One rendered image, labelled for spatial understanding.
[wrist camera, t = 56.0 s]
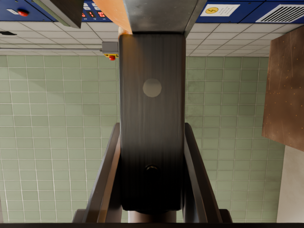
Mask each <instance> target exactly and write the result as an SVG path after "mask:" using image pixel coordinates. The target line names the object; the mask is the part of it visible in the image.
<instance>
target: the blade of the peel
mask: <svg viewBox="0 0 304 228"><path fill-rule="evenodd" d="M206 2H207V0H123V4H124V7H125V11H126V14H127V17H128V21H129V24H130V28H131V31H132V34H182V35H184V36H185V38H187V36H188V34H189V33H190V31H191V29H192V27H193V25H194V24H195V22H196V20H197V18H198V16H199V14H200V13H201V11H202V9H203V7H204V5H205V4H206Z"/></svg>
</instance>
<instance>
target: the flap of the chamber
mask: <svg viewBox="0 0 304 228"><path fill-rule="evenodd" d="M40 1H41V2H43V3H44V4H45V5H46V6H47V7H48V8H49V9H51V10H52V11H53V12H54V13H55V14H57V15H58V16H59V17H60V18H61V19H63V20H64V21H65V22H66V23H67V24H68V25H70V26H71V27H72V28H76V29H81V21H82V14H83V7H84V0H40Z"/></svg>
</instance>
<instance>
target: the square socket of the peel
mask: <svg viewBox="0 0 304 228"><path fill-rule="evenodd" d="M118 49H119V119H120V165H121V205H122V208H123V210H125V211H136V212H139V213H142V214H150V215H155V214H163V213H166V212H168V211H179V210H182V207H183V193H184V145H185V70H186V38H185V36H184V35H182V34H122V35H120V37H119V40H118Z"/></svg>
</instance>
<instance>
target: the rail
mask: <svg viewBox="0 0 304 228"><path fill-rule="evenodd" d="M32 1H34V2H35V3H36V4H38V5H39V6H40V7H41V8H43V9H44V10H45V11H47V12H48V13H49V14H50V15H51V16H52V17H54V18H55V19H56V20H58V21H59V22H60V23H61V24H63V25H64V26H67V27H70V25H68V24H67V23H66V22H65V21H64V20H63V19H61V18H60V17H59V16H58V15H57V14H55V13H54V12H53V11H52V10H51V9H49V8H48V7H47V6H46V5H45V4H44V3H43V2H41V1H40V0H32Z"/></svg>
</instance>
